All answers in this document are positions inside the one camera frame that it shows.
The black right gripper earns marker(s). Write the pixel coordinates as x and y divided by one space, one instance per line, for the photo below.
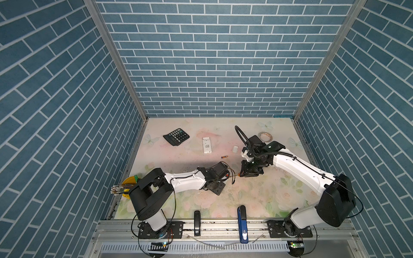
246 172

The black stapler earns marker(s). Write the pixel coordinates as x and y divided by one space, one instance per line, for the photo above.
197 223

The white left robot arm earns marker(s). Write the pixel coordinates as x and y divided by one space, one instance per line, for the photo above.
152 191

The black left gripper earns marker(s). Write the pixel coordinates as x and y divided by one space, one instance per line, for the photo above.
220 189

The yellow pen cup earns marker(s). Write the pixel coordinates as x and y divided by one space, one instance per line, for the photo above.
125 187

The aluminium corner post left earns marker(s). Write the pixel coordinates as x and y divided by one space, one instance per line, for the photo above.
110 45

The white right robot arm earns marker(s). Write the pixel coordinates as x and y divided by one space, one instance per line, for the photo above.
336 199

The tape roll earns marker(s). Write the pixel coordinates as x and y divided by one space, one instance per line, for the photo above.
265 137

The aluminium corner post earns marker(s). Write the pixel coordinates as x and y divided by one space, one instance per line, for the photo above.
344 29
110 45

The aluminium front rail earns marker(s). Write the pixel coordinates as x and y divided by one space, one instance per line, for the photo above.
219 238

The small white remote control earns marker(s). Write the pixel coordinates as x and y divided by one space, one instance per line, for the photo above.
207 148

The black desktop calculator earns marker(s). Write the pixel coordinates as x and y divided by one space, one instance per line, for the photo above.
177 137

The aluminium corner post right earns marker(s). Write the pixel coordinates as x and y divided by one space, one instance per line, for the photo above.
344 29

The blue stapler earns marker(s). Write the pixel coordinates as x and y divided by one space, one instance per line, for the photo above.
242 224

